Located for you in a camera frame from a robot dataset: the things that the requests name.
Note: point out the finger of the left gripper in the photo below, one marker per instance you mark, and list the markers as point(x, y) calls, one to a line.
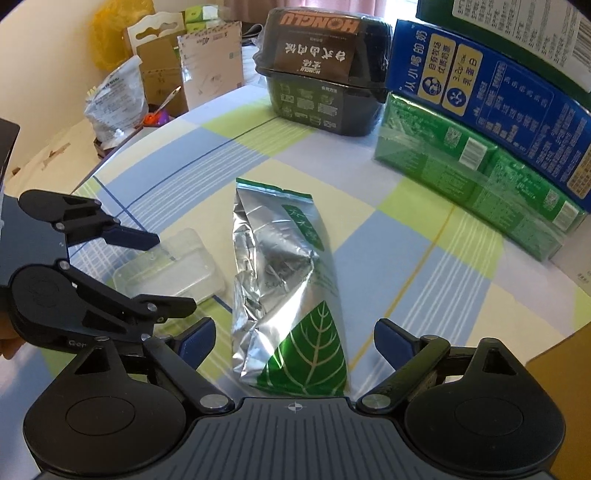
point(82, 219)
point(93, 309)

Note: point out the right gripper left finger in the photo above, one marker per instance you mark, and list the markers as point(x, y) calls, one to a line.
point(177, 360)

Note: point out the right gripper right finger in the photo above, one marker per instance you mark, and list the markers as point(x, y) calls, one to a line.
point(413, 360)

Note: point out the clear plastic case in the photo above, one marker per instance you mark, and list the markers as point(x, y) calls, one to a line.
point(178, 266)

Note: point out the silver green tea bag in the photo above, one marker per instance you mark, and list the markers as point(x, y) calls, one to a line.
point(287, 332)

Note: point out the checked tablecloth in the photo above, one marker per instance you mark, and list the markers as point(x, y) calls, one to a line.
point(400, 251)

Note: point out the grey printed plastic bag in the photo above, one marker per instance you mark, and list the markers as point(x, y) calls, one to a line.
point(117, 106)

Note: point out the brown cardboard box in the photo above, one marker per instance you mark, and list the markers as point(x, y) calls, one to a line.
point(564, 371)

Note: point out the yellow plastic bag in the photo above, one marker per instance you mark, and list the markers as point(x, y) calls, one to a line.
point(107, 28)

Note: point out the white tall box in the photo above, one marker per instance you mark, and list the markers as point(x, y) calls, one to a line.
point(574, 260)

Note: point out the brown white hanger box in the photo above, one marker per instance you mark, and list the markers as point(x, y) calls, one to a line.
point(154, 40)

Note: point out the green wrapped carton pack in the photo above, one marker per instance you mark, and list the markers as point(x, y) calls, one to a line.
point(477, 175)

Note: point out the pink white paper envelope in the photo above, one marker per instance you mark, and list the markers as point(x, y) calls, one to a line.
point(211, 62)

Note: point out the green tissue packs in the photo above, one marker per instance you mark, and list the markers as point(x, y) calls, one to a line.
point(202, 13)

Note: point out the blue milk carton box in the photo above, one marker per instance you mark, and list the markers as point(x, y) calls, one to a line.
point(495, 96)

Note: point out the black Honglu food container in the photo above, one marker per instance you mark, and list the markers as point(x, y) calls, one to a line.
point(326, 69)

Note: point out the dark green top carton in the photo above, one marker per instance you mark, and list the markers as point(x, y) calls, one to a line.
point(550, 38)

